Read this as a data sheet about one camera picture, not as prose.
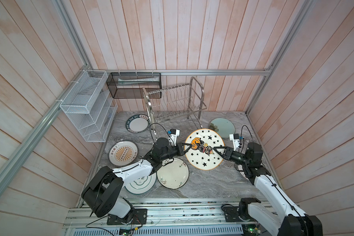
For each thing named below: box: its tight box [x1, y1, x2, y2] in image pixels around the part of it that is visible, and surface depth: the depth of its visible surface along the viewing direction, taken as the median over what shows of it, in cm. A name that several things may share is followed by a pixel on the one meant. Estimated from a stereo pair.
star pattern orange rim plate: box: [184, 128, 226, 172], surface depth 78 cm
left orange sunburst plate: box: [108, 140, 139, 167], surface depth 99 cm
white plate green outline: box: [123, 173, 157, 195], surface depth 85 cm
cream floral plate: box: [156, 158, 190, 190], surface depth 87 cm
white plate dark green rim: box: [125, 114, 150, 134], surface depth 116 cm
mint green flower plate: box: [209, 117, 236, 139], surface depth 114 cm
